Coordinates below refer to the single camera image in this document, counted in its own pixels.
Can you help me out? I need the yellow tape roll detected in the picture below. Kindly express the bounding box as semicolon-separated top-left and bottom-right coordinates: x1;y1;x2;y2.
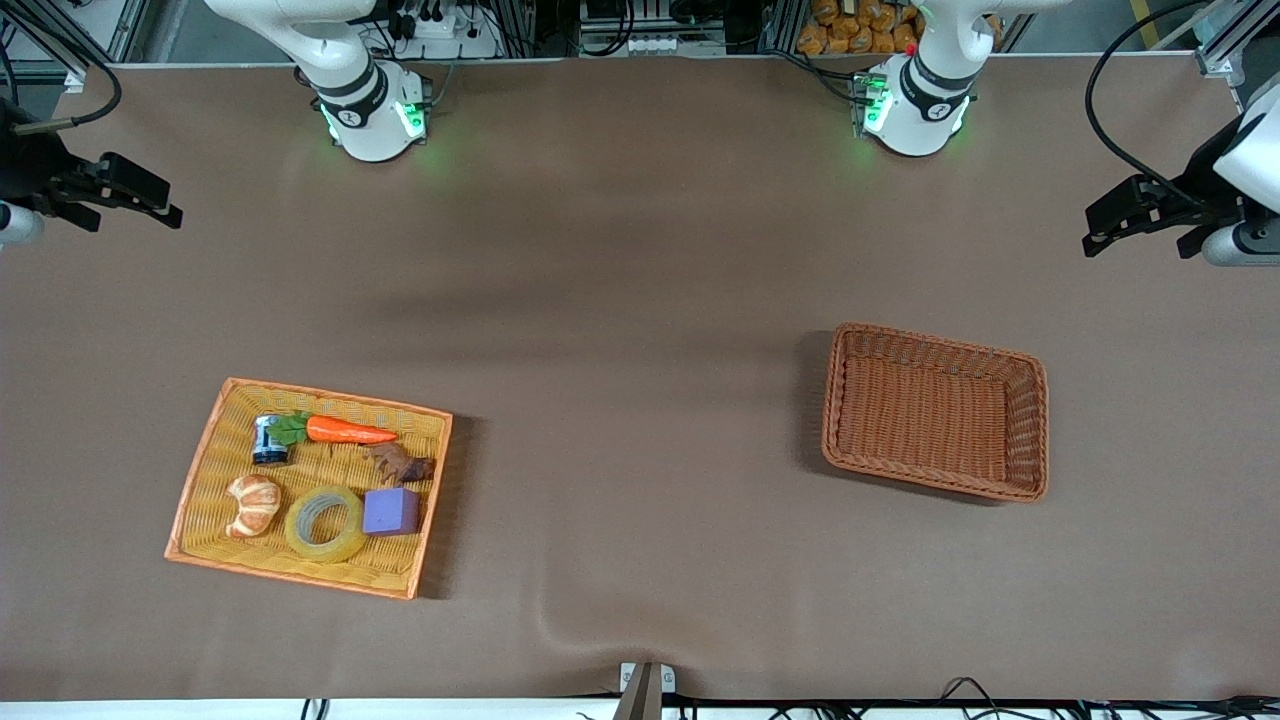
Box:
284;485;368;563

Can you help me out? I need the small blue can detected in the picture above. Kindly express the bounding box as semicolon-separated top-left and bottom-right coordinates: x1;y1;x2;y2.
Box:
252;414;292;466

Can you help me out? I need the brown wicker basket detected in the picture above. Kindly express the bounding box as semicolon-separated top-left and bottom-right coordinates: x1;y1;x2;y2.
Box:
821;322;1050;503

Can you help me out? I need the orange-rimmed yellow wicker tray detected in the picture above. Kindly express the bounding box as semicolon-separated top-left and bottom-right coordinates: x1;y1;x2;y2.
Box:
164;377;454;601

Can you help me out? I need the orange toy carrot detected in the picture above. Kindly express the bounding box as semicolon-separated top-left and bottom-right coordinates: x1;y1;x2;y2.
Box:
268;412;399;447

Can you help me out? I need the bag of orange buns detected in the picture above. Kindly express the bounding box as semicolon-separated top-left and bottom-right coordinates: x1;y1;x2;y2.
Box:
797;0;923;57

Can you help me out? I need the toy croissant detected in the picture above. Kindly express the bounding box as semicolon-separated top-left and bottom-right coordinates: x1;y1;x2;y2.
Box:
225;474;282;539

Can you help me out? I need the white power strip with plugs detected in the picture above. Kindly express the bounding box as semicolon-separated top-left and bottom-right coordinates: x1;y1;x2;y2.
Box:
385;0;501;59

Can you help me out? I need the brown toy animal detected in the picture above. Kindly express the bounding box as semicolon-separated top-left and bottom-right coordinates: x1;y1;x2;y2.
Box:
367;444;437;487

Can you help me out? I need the purple foam cube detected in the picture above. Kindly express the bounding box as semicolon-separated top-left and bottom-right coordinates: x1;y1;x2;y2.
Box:
363;487;422;537

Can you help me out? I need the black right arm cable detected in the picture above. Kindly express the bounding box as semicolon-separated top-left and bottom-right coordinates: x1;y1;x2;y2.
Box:
0;20;123;136

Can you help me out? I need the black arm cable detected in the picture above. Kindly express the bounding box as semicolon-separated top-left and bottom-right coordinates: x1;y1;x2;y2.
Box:
1086;0;1223;201
0;20;123;136

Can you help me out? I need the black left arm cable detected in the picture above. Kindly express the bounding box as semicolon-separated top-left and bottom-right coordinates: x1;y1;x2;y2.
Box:
1086;0;1223;201

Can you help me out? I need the aluminium frame profile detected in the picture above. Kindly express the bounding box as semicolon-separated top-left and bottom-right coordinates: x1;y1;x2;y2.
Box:
1195;0;1280;79
0;0;151;93

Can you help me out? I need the black looped thin cable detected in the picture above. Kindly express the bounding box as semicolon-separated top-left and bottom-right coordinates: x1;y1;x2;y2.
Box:
935;677;1013;706

